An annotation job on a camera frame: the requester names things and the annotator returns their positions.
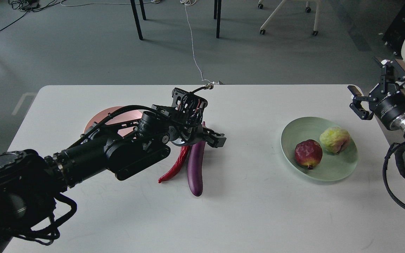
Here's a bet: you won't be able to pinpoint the black cabinet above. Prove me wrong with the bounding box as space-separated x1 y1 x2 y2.
382 2 405 56

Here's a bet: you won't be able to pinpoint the pink plate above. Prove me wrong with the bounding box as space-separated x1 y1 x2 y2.
84 106 142 136

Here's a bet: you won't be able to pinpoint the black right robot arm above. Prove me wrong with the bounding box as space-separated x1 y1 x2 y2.
348 57 405 210

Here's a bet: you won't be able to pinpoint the yellow-green apple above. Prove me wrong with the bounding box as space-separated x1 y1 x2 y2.
319 127 351 154

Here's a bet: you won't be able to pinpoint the purple eggplant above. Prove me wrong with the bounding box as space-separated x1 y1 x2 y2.
187 141 205 197

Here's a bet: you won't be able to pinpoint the red chili pepper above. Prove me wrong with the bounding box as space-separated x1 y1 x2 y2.
157 146 191 183

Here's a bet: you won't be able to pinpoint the white cable on floor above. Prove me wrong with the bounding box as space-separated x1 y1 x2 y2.
180 0 220 85

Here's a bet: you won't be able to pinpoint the black table legs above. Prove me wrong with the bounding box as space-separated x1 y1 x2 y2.
130 0 222 40

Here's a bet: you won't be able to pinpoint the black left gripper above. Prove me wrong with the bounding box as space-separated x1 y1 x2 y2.
171 121 227 148

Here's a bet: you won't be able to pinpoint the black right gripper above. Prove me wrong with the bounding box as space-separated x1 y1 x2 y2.
347 57 405 131

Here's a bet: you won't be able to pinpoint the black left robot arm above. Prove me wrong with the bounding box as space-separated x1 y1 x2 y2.
0 84 226 253

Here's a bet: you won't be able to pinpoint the black cables on floor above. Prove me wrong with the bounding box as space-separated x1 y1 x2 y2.
0 0 62 42

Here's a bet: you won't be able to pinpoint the red pomegranate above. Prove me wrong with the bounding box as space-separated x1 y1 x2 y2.
294 139 323 170

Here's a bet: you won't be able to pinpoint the white chair base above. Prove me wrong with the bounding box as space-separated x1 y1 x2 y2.
258 0 321 37

